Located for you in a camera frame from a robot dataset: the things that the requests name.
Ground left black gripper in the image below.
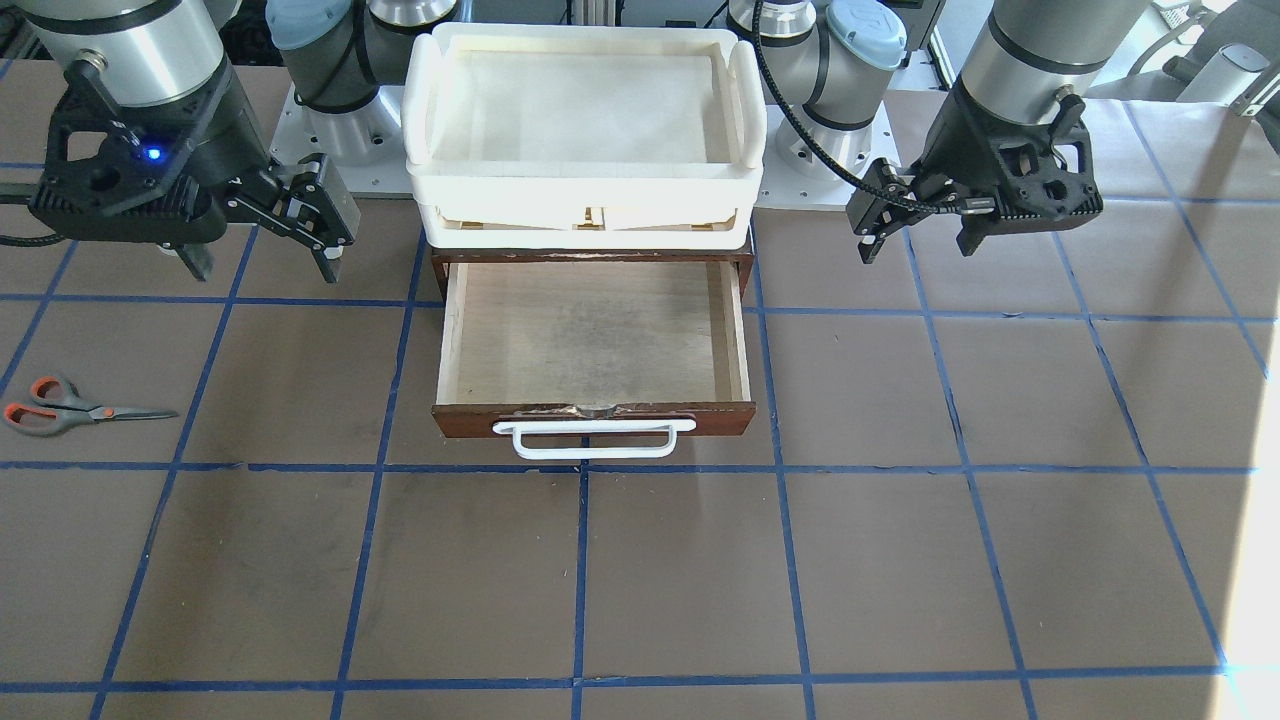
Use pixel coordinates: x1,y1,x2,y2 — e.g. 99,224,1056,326
847,83,1103,264

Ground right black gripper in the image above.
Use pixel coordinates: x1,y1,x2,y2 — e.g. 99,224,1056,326
28,61,358,284

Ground orange grey scissors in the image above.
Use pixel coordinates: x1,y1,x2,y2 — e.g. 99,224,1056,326
3,375,179,437

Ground wooden drawer white handle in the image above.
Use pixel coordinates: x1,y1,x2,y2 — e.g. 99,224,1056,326
433,258,758,461

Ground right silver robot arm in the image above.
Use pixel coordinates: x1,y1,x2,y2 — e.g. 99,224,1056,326
3,1,458,283

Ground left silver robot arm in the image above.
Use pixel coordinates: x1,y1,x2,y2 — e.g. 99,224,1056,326
724,1,1142,264

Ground white plastic tray box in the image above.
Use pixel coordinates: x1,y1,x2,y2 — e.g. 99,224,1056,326
401,23,767,250

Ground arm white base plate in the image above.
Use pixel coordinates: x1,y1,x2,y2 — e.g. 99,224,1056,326
750,95,906,211
271,86,412,199

